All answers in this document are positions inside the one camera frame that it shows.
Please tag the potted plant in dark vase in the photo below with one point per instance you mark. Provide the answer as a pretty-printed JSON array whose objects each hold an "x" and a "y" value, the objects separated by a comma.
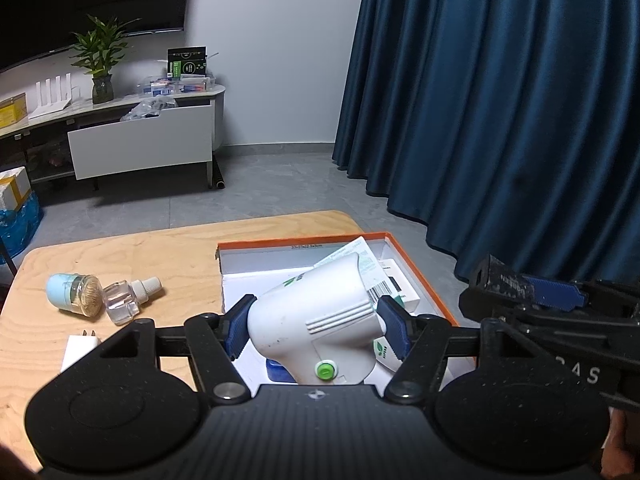
[{"x": 102, "y": 87}]

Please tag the orange and white cardboard box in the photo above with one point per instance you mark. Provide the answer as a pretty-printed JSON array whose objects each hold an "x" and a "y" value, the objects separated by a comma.
[{"x": 250, "y": 260}]

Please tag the white plug-in device green button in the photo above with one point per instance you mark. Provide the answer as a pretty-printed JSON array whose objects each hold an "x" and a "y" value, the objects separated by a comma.
[{"x": 320, "y": 300}]

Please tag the long white tv cabinet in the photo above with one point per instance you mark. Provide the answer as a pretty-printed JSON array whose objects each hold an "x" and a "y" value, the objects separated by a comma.
[{"x": 217, "y": 110}]

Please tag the light blue toothpick jar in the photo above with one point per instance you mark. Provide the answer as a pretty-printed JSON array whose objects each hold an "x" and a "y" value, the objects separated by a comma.
[{"x": 62, "y": 287}]

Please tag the person's right hand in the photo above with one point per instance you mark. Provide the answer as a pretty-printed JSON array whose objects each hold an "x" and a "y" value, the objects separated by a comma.
[{"x": 622, "y": 445}]

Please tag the black and green box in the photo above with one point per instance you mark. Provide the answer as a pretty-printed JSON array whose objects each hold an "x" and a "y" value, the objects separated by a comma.
[{"x": 187, "y": 62}]

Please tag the crumpled clear plastic bags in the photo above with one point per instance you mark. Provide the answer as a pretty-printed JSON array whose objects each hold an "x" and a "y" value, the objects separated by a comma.
[{"x": 147, "y": 109}]

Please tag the black tube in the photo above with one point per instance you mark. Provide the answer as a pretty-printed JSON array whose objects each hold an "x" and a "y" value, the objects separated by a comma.
[{"x": 219, "y": 175}]

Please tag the clear liquid bottle white cap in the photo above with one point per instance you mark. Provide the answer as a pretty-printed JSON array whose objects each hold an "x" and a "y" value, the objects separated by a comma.
[{"x": 122, "y": 302}]

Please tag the white charger retail box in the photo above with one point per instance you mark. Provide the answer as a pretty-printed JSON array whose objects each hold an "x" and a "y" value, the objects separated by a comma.
[{"x": 402, "y": 290}]

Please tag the white carton with yellow tape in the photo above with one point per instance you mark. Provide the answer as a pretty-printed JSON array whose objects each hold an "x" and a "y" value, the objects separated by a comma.
[{"x": 12, "y": 187}]

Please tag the green and white carton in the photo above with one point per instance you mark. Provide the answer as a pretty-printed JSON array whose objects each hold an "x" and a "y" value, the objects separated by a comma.
[{"x": 360, "y": 255}]

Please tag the row of clear plastic boxes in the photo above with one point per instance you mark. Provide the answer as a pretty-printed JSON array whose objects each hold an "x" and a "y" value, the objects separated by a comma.
[{"x": 175, "y": 85}]

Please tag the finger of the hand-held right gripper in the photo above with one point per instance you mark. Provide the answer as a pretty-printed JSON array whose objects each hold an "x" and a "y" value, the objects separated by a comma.
[
  {"x": 480, "y": 305},
  {"x": 555, "y": 292}
]

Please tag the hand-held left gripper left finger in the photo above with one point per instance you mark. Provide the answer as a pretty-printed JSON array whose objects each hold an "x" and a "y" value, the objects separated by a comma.
[{"x": 240, "y": 327}]

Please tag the blue wrapped pack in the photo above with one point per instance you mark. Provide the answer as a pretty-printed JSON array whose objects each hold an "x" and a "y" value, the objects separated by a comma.
[{"x": 20, "y": 230}]

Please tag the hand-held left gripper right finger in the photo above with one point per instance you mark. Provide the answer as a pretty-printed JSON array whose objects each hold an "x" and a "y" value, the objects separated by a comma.
[{"x": 395, "y": 330}]

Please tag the blue cartoon tin box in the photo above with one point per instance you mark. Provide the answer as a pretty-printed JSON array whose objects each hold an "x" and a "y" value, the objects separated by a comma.
[{"x": 277, "y": 371}]

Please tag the white cabinet drawer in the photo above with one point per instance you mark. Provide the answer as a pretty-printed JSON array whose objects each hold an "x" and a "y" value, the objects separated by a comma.
[{"x": 140, "y": 145}]

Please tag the yellow box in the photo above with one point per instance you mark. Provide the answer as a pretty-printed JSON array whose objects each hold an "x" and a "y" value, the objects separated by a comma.
[{"x": 12, "y": 110}]

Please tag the dark blue curtain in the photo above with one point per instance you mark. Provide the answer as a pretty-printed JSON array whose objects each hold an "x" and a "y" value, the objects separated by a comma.
[{"x": 475, "y": 110}]

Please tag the white router with antennas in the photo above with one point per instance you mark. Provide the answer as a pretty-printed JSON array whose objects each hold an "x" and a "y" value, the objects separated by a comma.
[{"x": 52, "y": 105}]

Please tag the white cube usb charger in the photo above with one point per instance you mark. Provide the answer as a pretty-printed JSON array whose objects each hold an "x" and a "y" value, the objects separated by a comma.
[{"x": 80, "y": 355}]

